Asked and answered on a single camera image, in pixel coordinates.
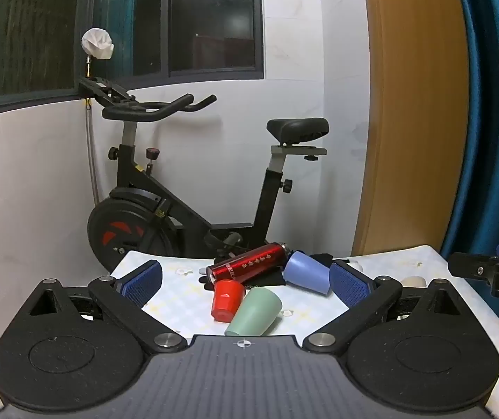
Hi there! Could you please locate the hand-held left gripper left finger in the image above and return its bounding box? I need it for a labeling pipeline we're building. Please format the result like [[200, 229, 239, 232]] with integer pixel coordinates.
[[27, 259, 188, 353]]

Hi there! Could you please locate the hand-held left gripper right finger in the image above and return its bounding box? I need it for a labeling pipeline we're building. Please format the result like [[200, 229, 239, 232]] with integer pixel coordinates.
[[302, 259, 464, 353]]

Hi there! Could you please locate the blue cup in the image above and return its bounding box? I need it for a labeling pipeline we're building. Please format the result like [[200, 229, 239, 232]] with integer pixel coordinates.
[[283, 250, 335, 297]]

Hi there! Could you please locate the red cup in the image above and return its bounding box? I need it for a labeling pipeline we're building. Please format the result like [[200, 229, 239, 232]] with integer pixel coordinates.
[[209, 279, 247, 323]]

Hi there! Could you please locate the green cup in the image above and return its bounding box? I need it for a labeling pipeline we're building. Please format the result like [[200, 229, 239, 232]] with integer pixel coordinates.
[[224, 287, 283, 337]]

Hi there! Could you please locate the checkered tablecloth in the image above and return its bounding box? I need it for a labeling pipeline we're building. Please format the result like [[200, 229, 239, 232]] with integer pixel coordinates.
[[109, 244, 499, 419]]

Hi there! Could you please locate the black cloth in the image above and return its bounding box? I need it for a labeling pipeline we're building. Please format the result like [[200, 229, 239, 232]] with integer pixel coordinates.
[[198, 251, 335, 291]]

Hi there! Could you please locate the red metal bottle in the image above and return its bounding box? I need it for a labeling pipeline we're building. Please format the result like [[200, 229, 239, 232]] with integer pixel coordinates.
[[206, 242, 293, 286]]

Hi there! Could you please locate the black exercise bike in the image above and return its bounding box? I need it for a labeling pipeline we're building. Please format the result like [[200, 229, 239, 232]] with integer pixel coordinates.
[[77, 76, 331, 274]]

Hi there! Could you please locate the blue curtain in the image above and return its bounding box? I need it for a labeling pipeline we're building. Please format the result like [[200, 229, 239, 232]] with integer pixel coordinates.
[[439, 0, 499, 263]]

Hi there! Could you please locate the wooden door panel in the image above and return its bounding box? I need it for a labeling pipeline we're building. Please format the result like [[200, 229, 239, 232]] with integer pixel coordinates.
[[351, 0, 471, 257]]

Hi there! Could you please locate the white wrapped cloth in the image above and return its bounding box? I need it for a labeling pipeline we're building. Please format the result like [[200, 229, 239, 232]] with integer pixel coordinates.
[[81, 28, 115, 61]]

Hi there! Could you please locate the dark framed window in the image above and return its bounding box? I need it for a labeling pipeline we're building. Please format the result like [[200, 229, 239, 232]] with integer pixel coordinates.
[[77, 0, 265, 93], [0, 0, 81, 113]]

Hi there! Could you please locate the metal hose pipe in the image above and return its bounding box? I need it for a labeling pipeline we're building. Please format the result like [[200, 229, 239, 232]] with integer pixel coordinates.
[[84, 56, 102, 207]]

